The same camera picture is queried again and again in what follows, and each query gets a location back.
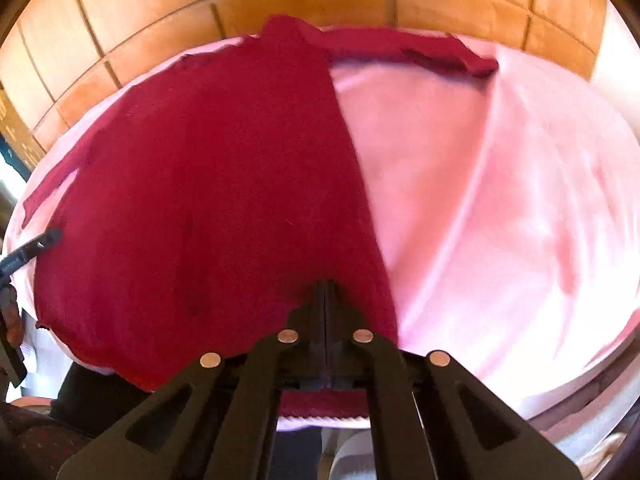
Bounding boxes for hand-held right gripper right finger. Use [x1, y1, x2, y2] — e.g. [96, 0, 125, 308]
[326, 280, 584, 480]

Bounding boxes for window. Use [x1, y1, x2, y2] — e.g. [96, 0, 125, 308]
[0, 87, 48, 221]

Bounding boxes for red garment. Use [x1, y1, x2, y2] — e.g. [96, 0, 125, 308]
[22, 14, 501, 419]

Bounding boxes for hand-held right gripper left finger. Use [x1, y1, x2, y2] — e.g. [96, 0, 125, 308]
[57, 280, 327, 480]

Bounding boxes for person's left hand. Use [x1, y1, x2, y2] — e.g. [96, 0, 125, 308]
[2, 304, 25, 348]

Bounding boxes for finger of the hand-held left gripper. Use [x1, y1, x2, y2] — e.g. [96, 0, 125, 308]
[0, 228, 63, 279]

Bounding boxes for pink bed sheet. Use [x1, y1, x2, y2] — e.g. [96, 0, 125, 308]
[2, 35, 640, 434]

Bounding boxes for wooden panelled wardrobe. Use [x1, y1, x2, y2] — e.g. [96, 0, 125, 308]
[0, 0, 608, 156]

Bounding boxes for dark red patterned cloth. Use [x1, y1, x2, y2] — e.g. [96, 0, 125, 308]
[0, 400, 93, 480]

